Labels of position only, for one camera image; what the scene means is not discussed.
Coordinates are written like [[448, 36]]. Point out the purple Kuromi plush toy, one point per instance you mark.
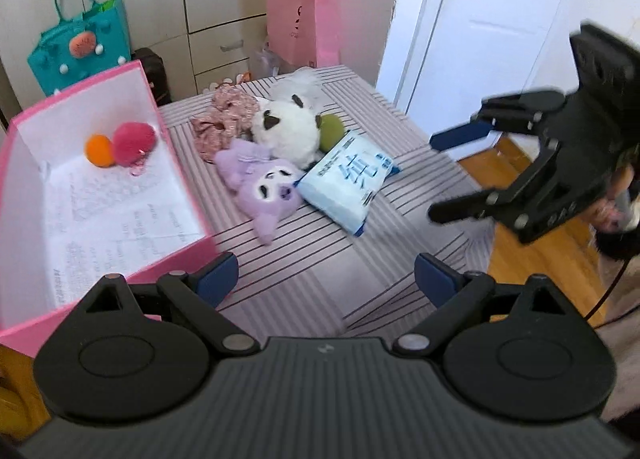
[[264, 188]]

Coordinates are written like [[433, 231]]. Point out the striped pink tablecloth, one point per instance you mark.
[[314, 279]]

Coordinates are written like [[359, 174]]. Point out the person's hand holding gripper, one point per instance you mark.
[[613, 212]]

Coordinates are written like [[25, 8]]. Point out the pink paper gift bag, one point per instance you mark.
[[304, 33]]

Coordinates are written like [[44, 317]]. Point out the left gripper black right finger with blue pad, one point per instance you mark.
[[458, 299]]

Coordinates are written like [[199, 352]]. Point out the pink floral fabric scrunchie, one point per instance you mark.
[[229, 116]]

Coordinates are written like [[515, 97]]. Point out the blue white wet wipes pack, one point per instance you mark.
[[345, 181]]

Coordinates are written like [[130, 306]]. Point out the black suitcase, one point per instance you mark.
[[155, 72]]

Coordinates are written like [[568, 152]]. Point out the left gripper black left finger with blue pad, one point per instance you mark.
[[196, 296]]

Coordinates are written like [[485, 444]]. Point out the white sheep plush toy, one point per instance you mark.
[[289, 128]]

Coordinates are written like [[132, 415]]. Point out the orange pom-pom ball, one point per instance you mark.
[[99, 151]]

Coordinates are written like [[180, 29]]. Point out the pink fluffy pom-pom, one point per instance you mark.
[[132, 141]]

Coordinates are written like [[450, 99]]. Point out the teal felt tote bag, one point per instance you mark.
[[80, 47]]

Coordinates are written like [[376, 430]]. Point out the green plush ball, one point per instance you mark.
[[332, 130]]

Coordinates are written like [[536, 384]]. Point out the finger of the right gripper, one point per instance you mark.
[[460, 135], [462, 208]]

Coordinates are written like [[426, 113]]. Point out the white door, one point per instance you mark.
[[443, 57]]

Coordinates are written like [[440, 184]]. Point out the pink storage box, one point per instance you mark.
[[65, 223]]

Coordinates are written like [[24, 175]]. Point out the orange white toy on floor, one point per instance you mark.
[[238, 79]]

